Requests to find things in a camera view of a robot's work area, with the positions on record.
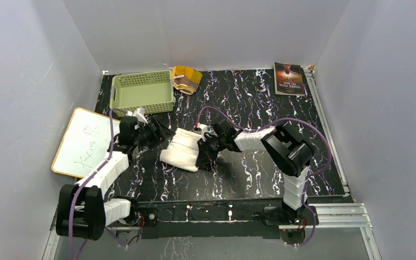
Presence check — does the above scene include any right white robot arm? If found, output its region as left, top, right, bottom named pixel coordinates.
left=195, top=123, right=314, bottom=224

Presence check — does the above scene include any green plastic basket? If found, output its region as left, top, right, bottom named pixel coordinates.
left=109, top=70, right=175, bottom=117

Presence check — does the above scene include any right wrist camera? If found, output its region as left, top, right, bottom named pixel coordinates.
left=193, top=122, right=211, bottom=140

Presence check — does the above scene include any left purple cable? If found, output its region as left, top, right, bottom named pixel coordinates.
left=67, top=109, right=130, bottom=260

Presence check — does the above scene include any aluminium frame rail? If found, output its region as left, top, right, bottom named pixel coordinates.
left=50, top=203, right=373, bottom=231

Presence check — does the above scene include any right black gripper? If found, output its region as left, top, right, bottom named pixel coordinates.
left=196, top=135, right=226, bottom=167

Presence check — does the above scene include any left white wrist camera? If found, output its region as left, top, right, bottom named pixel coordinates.
left=126, top=107, right=148, bottom=125

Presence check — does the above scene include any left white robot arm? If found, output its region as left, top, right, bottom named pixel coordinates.
left=55, top=115, right=175, bottom=241

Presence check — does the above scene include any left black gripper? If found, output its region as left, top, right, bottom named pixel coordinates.
left=134, top=117, right=175, bottom=150

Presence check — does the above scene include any white towel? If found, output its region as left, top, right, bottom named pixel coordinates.
left=159, top=128, right=202, bottom=172

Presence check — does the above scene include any whiteboard with yellow frame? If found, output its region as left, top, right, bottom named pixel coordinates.
left=51, top=107, right=111, bottom=178

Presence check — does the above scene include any yellow brown cloth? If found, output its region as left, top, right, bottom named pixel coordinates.
left=172, top=66, right=203, bottom=95

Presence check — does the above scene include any book with dark cover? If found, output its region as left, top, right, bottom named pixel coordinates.
left=274, top=62, right=305, bottom=96

